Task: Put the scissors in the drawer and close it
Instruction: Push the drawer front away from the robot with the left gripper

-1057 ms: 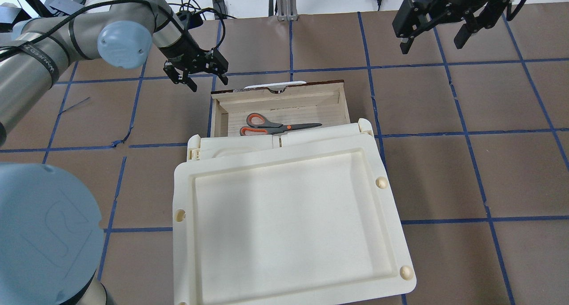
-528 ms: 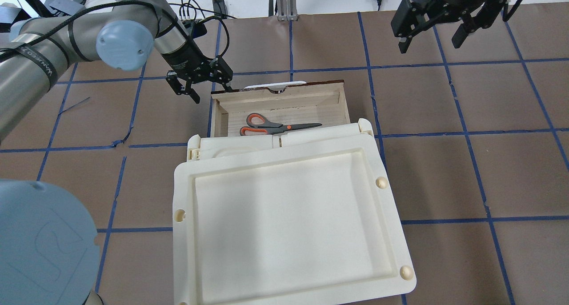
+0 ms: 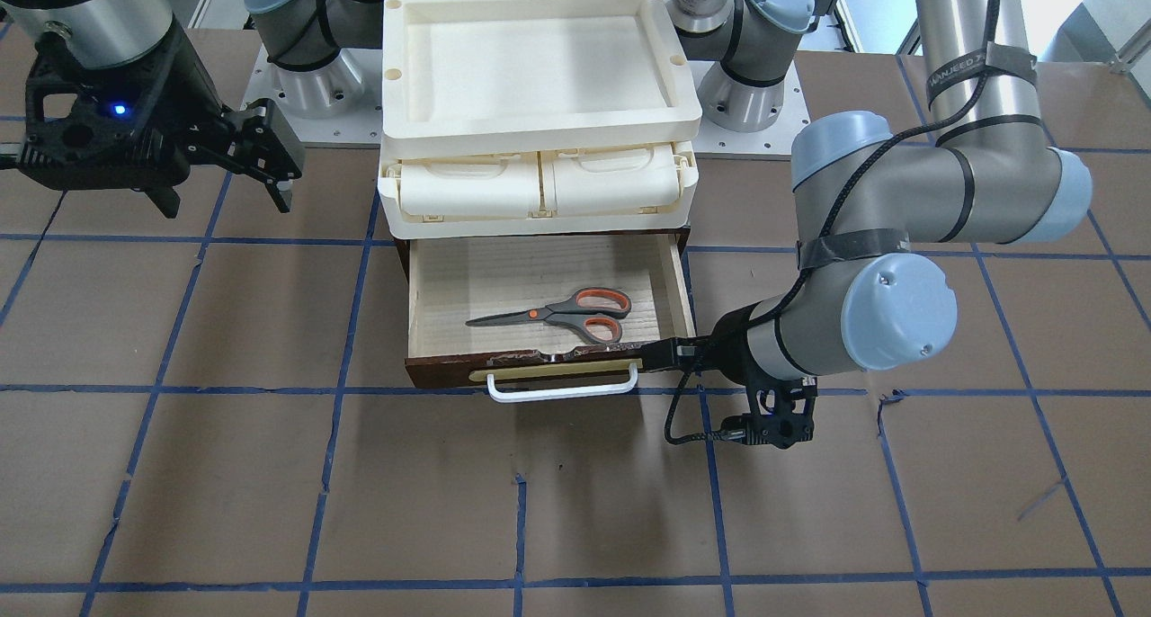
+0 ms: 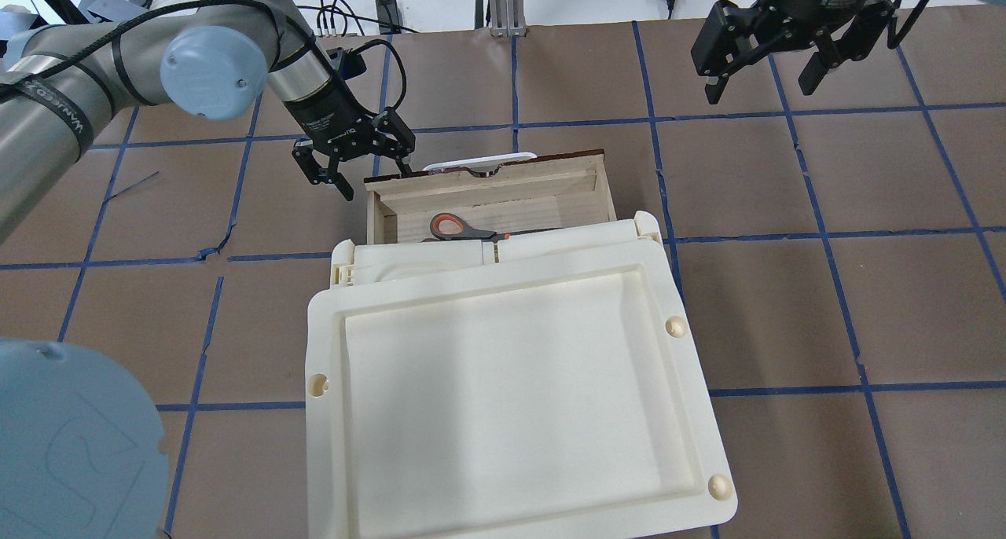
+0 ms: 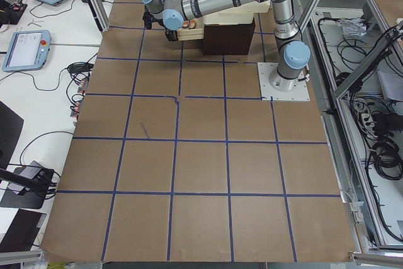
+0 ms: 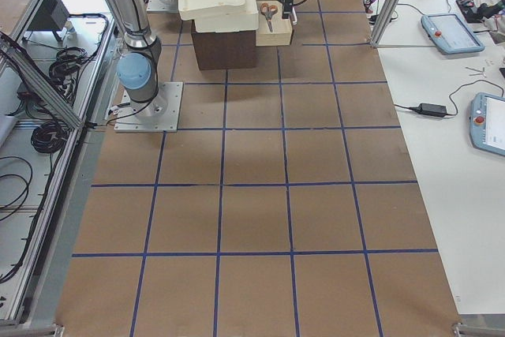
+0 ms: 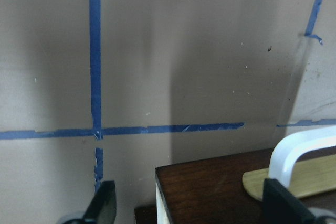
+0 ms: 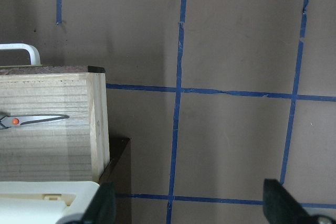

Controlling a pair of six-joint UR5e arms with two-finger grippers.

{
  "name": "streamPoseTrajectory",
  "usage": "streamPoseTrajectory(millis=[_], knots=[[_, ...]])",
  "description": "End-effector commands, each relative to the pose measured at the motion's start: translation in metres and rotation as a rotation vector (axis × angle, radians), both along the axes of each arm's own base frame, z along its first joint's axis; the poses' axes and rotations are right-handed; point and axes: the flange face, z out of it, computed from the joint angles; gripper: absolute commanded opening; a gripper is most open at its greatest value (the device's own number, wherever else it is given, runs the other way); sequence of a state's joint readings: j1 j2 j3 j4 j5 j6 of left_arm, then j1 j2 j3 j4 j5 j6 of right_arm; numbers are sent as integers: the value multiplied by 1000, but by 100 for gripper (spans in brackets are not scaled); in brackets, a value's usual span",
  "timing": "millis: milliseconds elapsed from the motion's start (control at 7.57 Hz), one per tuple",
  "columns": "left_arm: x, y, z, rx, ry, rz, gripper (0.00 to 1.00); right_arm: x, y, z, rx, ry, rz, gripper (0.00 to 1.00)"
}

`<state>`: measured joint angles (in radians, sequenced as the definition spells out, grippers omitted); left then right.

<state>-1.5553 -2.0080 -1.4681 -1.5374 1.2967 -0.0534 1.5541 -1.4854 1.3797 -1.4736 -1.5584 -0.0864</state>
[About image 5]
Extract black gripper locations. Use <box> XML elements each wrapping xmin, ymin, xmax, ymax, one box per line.
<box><xmin>142</xmin><ymin>6</ymin><xmax>178</xmax><ymax>42</ymax></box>

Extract grey orange handled scissors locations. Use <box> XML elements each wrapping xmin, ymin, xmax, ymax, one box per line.
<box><xmin>182</xmin><ymin>20</ymin><xmax>196</xmax><ymax>30</ymax></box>

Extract light wooden drawer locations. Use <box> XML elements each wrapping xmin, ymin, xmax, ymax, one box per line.
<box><xmin>177</xmin><ymin>0</ymin><xmax>204</xmax><ymax>41</ymax></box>

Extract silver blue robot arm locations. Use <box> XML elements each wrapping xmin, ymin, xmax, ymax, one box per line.
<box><xmin>141</xmin><ymin>0</ymin><xmax>311</xmax><ymax>93</ymax></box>

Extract black power adapter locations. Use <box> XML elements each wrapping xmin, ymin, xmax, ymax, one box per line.
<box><xmin>67</xmin><ymin>62</ymin><xmax>94</xmax><ymax>74</ymax></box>

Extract lower blue teach pendant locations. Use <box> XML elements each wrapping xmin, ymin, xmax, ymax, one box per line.
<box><xmin>2</xmin><ymin>30</ymin><xmax>52</xmax><ymax>72</ymax></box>

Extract black monitor stand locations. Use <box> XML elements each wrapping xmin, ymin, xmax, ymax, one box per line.
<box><xmin>0</xmin><ymin>100</ymin><xmax>56</xmax><ymax>210</ymax></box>

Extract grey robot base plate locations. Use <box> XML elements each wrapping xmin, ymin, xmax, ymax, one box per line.
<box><xmin>257</xmin><ymin>62</ymin><xmax>310</xmax><ymax>102</ymax></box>

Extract coiled black cables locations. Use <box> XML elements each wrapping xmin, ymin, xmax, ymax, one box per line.
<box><xmin>365</xmin><ymin>138</ymin><xmax>403</xmax><ymax>181</ymax></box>

